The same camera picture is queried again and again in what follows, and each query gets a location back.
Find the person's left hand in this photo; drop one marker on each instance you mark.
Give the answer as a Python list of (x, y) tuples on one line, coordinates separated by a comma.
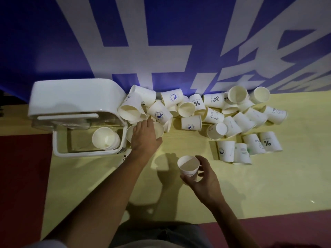
[(143, 140)]

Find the person's right hand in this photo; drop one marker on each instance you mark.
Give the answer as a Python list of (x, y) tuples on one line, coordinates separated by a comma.
[(206, 183)]

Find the person's right thumb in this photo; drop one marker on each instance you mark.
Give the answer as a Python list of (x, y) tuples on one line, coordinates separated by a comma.
[(188, 181)]

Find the person's left fingers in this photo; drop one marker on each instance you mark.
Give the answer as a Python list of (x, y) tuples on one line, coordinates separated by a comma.
[(146, 124)]

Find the plain white paper cup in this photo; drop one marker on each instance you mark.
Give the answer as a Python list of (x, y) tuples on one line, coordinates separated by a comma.
[(158, 130)]

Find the white paper cup blue print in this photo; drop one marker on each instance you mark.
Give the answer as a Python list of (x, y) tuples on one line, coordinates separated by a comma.
[(187, 165)]

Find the person's right forearm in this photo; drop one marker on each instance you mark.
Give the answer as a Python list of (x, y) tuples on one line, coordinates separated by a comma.
[(232, 224)]

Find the person's left forearm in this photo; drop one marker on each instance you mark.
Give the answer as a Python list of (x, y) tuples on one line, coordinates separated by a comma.
[(103, 204)]

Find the nested white cup stack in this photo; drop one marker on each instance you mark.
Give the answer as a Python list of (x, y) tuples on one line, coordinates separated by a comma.
[(104, 138)]

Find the person's grey trousers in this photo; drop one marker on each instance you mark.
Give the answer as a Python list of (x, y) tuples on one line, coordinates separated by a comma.
[(160, 236)]

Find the pile of white printed cups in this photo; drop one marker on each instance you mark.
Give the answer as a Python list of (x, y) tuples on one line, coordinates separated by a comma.
[(232, 121)]

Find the clear storage bin white lid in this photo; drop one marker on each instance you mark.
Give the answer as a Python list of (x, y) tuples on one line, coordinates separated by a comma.
[(75, 98)]

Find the blue banner with white print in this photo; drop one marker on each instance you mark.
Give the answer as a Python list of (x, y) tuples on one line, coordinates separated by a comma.
[(51, 36)]

